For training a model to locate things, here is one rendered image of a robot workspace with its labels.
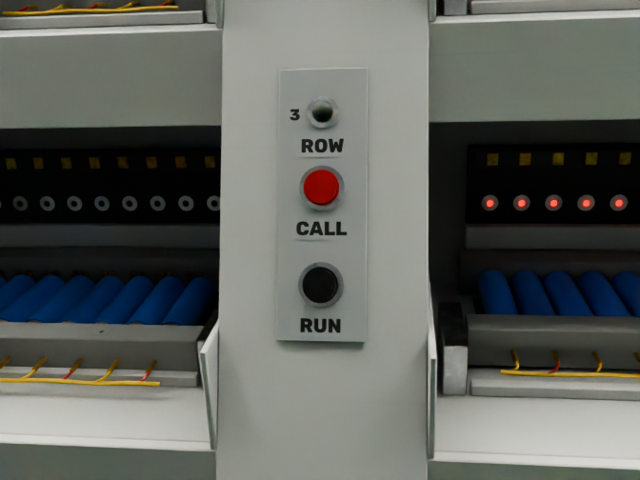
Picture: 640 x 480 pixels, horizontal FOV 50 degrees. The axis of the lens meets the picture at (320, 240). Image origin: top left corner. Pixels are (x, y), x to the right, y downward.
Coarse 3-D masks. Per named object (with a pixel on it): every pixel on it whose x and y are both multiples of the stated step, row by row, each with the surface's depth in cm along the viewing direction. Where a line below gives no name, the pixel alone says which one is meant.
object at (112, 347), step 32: (0, 352) 37; (32, 352) 37; (64, 352) 37; (96, 352) 36; (128, 352) 36; (160, 352) 36; (192, 352) 36; (96, 384) 35; (128, 384) 35; (160, 384) 35
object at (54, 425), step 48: (0, 240) 50; (48, 240) 50; (96, 240) 49; (144, 240) 49; (192, 240) 48; (0, 384) 37; (48, 384) 37; (0, 432) 33; (48, 432) 33; (96, 432) 32; (144, 432) 32; (192, 432) 32
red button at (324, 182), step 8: (312, 176) 30; (320, 176) 30; (328, 176) 30; (304, 184) 30; (312, 184) 30; (320, 184) 30; (328, 184) 30; (336, 184) 30; (304, 192) 30; (312, 192) 30; (320, 192) 30; (328, 192) 30; (336, 192) 30; (312, 200) 30; (320, 200) 30; (328, 200) 30
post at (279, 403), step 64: (256, 0) 31; (320, 0) 31; (384, 0) 31; (256, 64) 31; (320, 64) 31; (384, 64) 31; (256, 128) 31; (384, 128) 31; (256, 192) 31; (384, 192) 30; (256, 256) 31; (384, 256) 30; (256, 320) 31; (384, 320) 30; (256, 384) 31; (320, 384) 30; (384, 384) 30; (256, 448) 31; (320, 448) 30; (384, 448) 30
